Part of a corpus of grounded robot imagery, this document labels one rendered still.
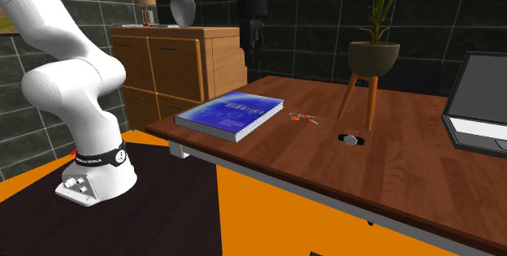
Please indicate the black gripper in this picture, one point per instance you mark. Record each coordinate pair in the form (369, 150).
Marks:
(252, 6)

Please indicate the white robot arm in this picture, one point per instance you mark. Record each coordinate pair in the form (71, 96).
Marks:
(59, 85)

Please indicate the grey vase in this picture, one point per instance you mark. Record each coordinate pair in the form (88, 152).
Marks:
(183, 8)

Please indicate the blue book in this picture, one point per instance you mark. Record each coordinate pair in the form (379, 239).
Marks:
(231, 113)

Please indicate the wooden chest of drawers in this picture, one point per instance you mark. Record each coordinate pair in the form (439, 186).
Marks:
(178, 67)

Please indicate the potted plant on wooden stand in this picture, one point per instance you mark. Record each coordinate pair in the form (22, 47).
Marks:
(372, 59)

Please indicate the black wristwatch with white face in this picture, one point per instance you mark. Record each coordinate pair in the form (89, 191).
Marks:
(350, 140)

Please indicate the wooden desk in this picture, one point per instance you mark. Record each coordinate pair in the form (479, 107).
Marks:
(396, 176)

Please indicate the dark robot stand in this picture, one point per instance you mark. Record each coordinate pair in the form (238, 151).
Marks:
(150, 211)

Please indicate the dark grey laptop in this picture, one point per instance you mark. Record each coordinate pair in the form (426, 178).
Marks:
(479, 92)

